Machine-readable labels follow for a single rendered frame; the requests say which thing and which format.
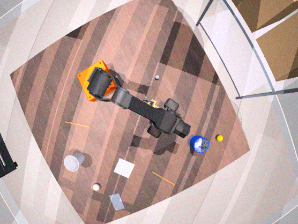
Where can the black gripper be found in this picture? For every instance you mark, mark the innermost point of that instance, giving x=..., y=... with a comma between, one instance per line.
x=170, y=104

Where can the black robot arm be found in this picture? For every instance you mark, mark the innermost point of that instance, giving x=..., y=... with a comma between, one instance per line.
x=167, y=122

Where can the yellow ball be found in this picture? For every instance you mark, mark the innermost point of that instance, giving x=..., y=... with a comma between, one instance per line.
x=219, y=138

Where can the white ball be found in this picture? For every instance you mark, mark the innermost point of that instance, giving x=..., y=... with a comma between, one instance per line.
x=96, y=187

